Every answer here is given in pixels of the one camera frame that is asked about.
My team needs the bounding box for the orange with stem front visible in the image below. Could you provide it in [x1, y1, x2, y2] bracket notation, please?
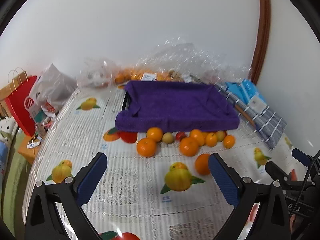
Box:
[195, 153, 210, 176]

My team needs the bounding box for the small orange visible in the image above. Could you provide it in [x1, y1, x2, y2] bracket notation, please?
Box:
[223, 135, 235, 149]

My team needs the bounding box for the large orange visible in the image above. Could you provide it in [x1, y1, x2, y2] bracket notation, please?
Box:
[136, 138, 157, 158]
[179, 137, 199, 157]

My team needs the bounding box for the grey checked folded cloth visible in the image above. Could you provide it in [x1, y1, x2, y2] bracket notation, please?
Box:
[214, 82, 287, 150]

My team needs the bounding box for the medium orange with stem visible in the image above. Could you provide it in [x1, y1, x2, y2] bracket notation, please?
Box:
[205, 132, 217, 147]

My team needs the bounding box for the yellowish small fruit right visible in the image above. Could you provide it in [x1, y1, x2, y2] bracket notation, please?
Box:
[215, 131, 227, 142]

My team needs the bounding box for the oblong orange fruit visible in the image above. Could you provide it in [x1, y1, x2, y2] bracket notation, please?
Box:
[189, 129, 205, 147]

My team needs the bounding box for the orange stool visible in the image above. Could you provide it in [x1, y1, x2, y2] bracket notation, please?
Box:
[17, 135, 40, 165]

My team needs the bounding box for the small red fruit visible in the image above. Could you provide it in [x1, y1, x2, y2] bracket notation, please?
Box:
[175, 132, 187, 141]

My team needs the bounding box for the fruit print tablecloth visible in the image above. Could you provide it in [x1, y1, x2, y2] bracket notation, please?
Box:
[22, 86, 308, 240]

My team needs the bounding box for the yellow-green small fruit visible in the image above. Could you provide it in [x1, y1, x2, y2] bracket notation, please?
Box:
[162, 132, 175, 144]

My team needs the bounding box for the orange behind left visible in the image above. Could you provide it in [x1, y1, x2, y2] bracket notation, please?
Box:
[146, 127, 163, 142]

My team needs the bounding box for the blue tissue pack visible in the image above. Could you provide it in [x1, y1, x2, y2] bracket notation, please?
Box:
[225, 79, 267, 114]

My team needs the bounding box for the purple towel on tray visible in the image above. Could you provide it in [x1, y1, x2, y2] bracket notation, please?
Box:
[115, 81, 240, 132]

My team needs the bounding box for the grey plastic bag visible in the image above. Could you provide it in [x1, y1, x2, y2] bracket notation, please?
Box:
[29, 64, 77, 118]

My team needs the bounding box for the red paper gift bag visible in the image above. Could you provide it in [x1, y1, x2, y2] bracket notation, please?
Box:
[5, 75, 37, 137]

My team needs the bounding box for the small clear plastic bag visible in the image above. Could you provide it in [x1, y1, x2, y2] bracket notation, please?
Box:
[76, 57, 118, 88]

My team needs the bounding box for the brown paper bag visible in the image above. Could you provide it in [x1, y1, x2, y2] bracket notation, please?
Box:
[0, 67, 29, 101]

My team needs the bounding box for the clear plastic bag of oranges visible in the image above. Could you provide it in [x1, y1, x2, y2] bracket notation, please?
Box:
[113, 38, 251, 85]

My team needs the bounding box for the black cable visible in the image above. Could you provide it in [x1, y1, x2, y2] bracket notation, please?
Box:
[287, 149, 320, 240]

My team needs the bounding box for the brown wooden door frame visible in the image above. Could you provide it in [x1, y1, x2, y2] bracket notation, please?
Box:
[250, 0, 271, 85]

